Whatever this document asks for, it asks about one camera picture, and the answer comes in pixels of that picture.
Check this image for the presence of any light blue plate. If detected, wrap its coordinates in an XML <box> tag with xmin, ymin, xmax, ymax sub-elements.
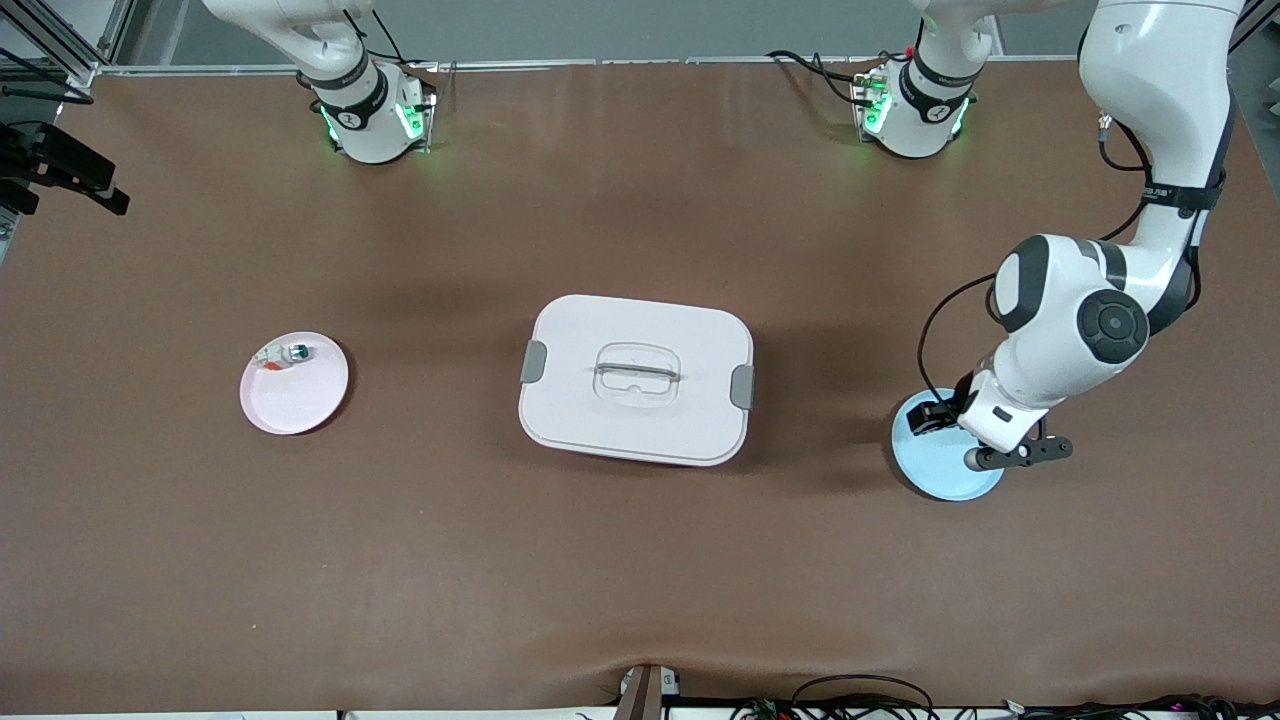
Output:
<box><xmin>891</xmin><ymin>388</ymin><xmax>1008</xmax><ymax>502</ymax></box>

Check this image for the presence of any pink plate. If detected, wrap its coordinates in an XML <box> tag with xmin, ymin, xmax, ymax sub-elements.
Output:
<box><xmin>239</xmin><ymin>331</ymin><xmax>350</xmax><ymax>436</ymax></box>

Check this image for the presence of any white lidded box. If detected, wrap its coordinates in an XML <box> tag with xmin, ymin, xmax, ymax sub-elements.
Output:
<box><xmin>518</xmin><ymin>294</ymin><xmax>755</xmax><ymax>468</ymax></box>

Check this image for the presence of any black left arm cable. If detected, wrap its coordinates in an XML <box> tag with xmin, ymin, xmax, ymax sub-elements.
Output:
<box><xmin>918</xmin><ymin>112</ymin><xmax>1153</xmax><ymax>403</ymax></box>

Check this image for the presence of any aluminium frame post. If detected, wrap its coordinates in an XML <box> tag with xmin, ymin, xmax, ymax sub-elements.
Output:
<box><xmin>0</xmin><ymin>0</ymin><xmax>136</xmax><ymax>89</ymax></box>
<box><xmin>1228</xmin><ymin>0</ymin><xmax>1280</xmax><ymax>56</ymax></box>

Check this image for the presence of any black right base cable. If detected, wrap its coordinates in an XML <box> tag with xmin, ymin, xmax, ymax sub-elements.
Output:
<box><xmin>343</xmin><ymin>8</ymin><xmax>409</xmax><ymax>65</ymax></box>

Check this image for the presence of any black base cable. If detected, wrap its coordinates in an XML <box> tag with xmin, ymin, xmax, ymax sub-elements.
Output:
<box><xmin>768</xmin><ymin>50</ymin><xmax>873</xmax><ymax>106</ymax></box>
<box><xmin>343</xmin><ymin>8</ymin><xmax>409</xmax><ymax>65</ymax></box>

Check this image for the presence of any black left base cable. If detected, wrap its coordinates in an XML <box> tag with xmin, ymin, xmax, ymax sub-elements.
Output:
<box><xmin>768</xmin><ymin>50</ymin><xmax>873</xmax><ymax>106</ymax></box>

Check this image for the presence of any black cable bundle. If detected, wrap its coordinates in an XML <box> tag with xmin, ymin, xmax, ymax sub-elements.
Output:
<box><xmin>730</xmin><ymin>675</ymin><xmax>1280</xmax><ymax>720</ymax></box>

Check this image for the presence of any brown camera mount bracket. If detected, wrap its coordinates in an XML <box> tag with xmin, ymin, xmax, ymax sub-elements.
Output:
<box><xmin>613</xmin><ymin>663</ymin><xmax>683</xmax><ymax>720</ymax></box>

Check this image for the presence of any silver table edge rail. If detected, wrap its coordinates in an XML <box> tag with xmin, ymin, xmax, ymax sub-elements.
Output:
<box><xmin>95</xmin><ymin>56</ymin><xmax>1086</xmax><ymax>77</ymax></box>

